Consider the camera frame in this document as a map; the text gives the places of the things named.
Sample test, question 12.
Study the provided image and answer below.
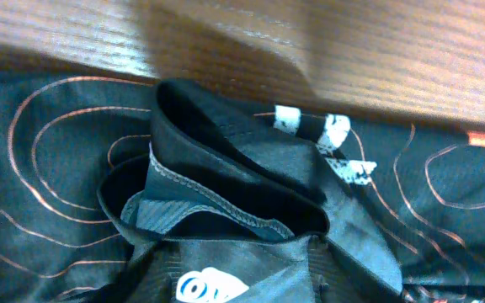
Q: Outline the black orange patterned jersey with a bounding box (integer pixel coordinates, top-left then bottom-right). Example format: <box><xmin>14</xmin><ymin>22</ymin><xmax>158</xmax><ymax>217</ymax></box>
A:
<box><xmin>0</xmin><ymin>73</ymin><xmax>485</xmax><ymax>302</ymax></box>

